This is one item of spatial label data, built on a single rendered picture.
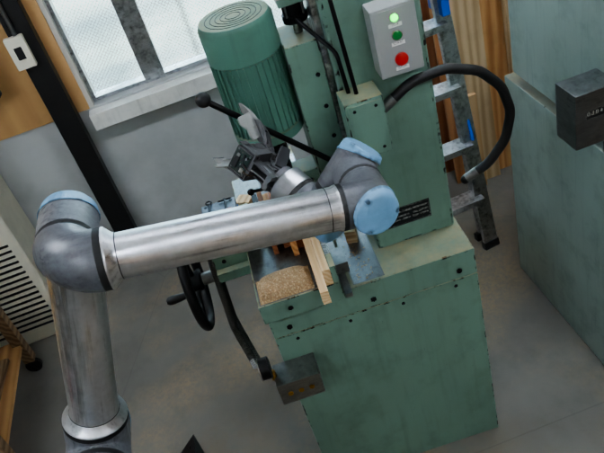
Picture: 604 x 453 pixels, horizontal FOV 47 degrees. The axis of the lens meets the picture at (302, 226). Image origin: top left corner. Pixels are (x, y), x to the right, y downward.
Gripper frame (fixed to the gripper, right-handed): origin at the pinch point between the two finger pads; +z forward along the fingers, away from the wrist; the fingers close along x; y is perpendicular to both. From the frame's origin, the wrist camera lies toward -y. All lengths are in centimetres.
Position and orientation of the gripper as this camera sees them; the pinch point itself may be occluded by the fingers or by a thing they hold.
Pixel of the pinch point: (227, 130)
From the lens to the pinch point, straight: 163.3
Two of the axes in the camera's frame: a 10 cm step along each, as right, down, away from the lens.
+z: -7.1, -6.1, 3.5
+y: -5.5, 1.6, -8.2
